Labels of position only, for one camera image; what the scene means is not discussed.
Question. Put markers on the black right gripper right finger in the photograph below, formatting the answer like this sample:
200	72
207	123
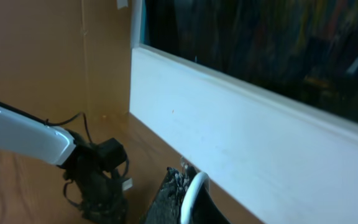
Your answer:
205	211

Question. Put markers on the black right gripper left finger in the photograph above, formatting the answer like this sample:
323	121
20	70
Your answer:
166	205

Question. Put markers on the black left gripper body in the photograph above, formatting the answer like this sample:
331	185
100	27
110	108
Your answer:
102	198

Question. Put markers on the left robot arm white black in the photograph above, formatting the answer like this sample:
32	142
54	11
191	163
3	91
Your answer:
31	136

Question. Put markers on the dark window with white frame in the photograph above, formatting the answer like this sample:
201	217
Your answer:
284	72

